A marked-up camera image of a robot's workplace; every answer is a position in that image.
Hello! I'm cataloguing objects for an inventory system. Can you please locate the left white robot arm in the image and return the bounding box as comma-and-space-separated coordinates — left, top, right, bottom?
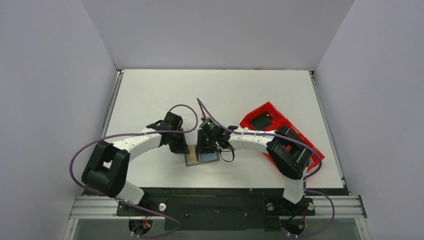
81, 112, 189, 215

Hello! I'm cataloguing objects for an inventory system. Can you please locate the gold striped credit card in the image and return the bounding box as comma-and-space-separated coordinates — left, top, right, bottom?
187, 145, 198, 165

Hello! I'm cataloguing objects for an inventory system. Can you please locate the black loop cable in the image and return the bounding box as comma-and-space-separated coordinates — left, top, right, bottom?
219, 148, 236, 163

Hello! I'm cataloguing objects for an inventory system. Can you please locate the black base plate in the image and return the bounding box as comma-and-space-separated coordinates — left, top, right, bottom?
82, 185, 349, 232

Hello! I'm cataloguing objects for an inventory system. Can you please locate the black wallet in tray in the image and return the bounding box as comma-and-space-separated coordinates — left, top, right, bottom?
249, 112, 273, 131

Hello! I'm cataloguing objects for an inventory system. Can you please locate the red plastic tray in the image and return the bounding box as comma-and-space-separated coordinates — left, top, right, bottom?
239, 101, 326, 173

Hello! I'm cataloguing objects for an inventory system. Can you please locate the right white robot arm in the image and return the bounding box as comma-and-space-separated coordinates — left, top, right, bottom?
198, 118, 312, 214

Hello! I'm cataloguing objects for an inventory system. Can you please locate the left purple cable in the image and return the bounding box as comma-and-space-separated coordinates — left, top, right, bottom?
69, 103, 199, 200

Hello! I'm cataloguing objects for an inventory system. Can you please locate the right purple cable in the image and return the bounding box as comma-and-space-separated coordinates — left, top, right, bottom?
196, 97, 336, 239

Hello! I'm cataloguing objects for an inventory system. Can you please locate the grey card holder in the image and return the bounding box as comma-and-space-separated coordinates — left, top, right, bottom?
184, 146, 220, 167

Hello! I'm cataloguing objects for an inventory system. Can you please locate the purple cable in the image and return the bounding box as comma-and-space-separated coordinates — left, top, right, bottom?
196, 97, 336, 239
69, 103, 199, 200

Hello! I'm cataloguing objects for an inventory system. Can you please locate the aluminium frame rail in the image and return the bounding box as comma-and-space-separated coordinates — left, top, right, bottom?
68, 195, 366, 220

